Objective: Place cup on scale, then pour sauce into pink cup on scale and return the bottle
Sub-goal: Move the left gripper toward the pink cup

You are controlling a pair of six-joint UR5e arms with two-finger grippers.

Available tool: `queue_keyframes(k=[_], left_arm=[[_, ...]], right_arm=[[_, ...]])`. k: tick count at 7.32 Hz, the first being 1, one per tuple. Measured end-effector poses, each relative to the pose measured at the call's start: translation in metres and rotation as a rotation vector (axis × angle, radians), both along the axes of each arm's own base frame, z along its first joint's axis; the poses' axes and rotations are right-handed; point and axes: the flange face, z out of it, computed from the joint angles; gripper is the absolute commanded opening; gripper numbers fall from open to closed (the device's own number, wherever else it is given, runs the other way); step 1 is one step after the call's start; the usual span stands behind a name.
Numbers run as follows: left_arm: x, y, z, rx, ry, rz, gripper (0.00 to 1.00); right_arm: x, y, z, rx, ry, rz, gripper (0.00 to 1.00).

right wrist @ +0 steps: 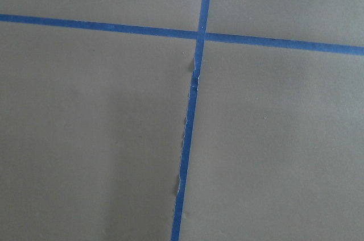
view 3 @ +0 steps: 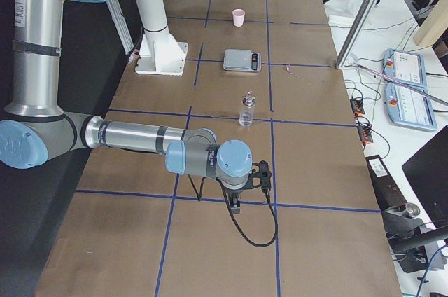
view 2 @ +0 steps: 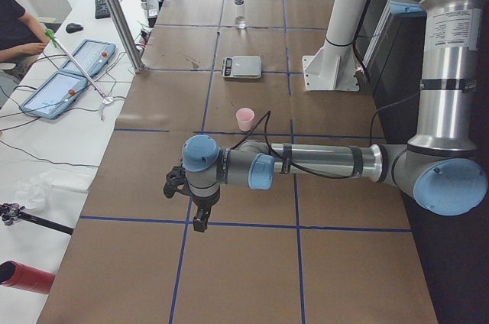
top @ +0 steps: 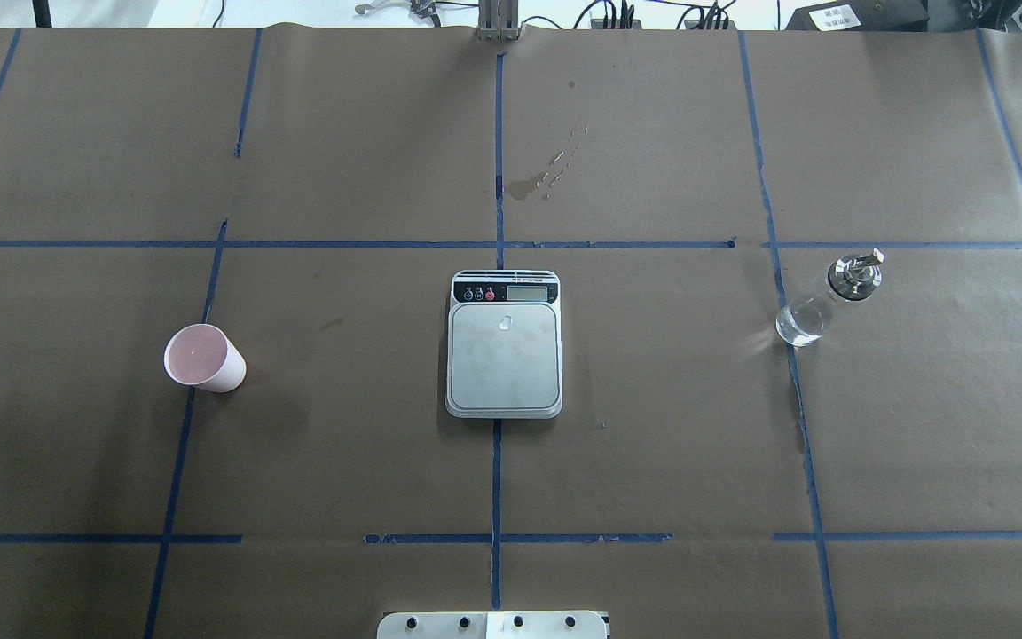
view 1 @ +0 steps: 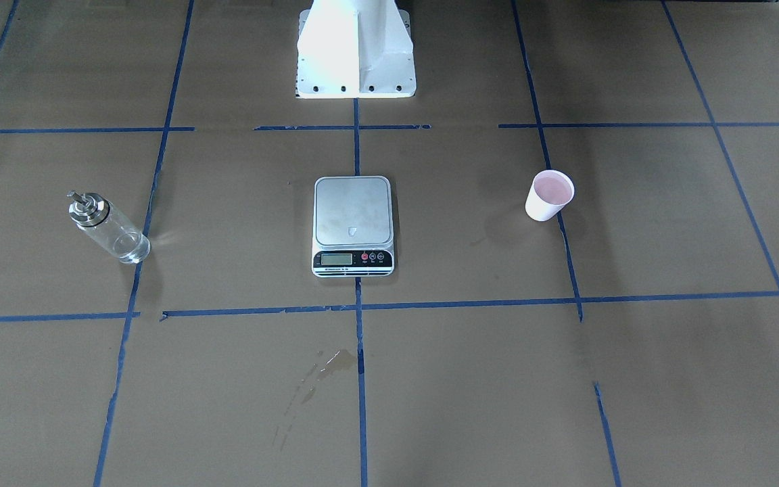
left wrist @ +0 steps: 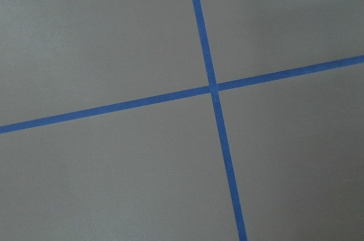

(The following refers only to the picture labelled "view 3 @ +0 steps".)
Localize black box with label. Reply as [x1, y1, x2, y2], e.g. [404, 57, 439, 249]
[365, 155, 407, 211]

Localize orange black connector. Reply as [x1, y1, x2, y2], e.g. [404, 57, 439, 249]
[350, 98, 365, 117]
[358, 123, 373, 146]

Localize upper blue teach pendant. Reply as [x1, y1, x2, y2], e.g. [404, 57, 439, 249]
[383, 48, 427, 87]

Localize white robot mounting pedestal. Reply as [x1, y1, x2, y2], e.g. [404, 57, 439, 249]
[136, 0, 188, 76]

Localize black monitor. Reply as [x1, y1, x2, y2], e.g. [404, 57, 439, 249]
[402, 127, 448, 227]

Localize glass sauce dispenser bottle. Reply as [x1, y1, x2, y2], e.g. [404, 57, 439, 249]
[239, 90, 256, 127]

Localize black clamp stand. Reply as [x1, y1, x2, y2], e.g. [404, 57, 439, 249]
[381, 203, 447, 273]

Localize blue teach pendant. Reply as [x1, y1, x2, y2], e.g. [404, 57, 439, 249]
[385, 83, 438, 132]
[383, 48, 427, 87]

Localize upper orange black connector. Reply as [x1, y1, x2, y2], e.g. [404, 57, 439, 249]
[350, 98, 365, 117]

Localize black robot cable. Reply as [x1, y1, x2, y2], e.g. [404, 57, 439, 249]
[187, 174, 279, 248]

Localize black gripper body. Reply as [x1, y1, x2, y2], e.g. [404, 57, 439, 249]
[222, 160, 272, 202]

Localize pink paper cup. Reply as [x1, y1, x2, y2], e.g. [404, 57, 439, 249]
[232, 9, 246, 27]

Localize wooden plank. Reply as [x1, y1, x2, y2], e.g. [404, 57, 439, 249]
[414, 0, 447, 47]

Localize aluminium frame post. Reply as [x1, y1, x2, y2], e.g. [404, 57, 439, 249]
[335, 0, 377, 69]

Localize lower orange black connector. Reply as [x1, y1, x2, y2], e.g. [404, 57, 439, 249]
[358, 123, 373, 146]

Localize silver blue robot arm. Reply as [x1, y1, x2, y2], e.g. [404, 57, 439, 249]
[1, 0, 271, 214]

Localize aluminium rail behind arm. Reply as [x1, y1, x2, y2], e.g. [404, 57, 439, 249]
[106, 0, 134, 55]

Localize grey electronic kitchen scale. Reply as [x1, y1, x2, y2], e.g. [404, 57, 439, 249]
[223, 49, 261, 72]

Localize lower blue teach pendant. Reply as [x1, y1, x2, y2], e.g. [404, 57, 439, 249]
[385, 83, 438, 132]

